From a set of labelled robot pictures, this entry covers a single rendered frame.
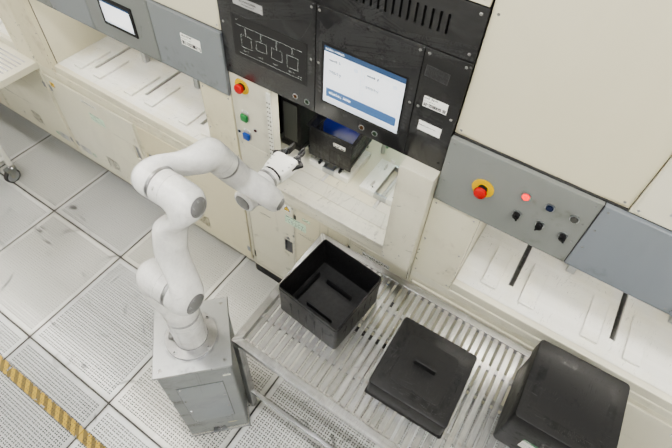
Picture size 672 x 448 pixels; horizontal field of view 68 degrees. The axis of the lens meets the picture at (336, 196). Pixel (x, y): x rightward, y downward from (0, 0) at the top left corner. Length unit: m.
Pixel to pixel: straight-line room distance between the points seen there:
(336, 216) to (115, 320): 1.45
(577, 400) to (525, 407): 0.17
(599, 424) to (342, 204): 1.20
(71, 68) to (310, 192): 1.57
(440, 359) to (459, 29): 1.11
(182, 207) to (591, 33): 1.03
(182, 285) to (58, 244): 1.91
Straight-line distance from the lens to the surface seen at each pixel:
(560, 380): 1.79
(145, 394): 2.78
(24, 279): 3.35
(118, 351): 2.92
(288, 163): 1.83
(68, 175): 3.77
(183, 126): 2.57
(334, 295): 2.01
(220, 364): 1.93
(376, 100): 1.55
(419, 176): 1.58
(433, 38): 1.36
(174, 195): 1.33
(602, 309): 2.15
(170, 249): 1.49
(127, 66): 3.04
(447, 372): 1.84
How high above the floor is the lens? 2.53
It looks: 50 degrees down
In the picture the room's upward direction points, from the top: 4 degrees clockwise
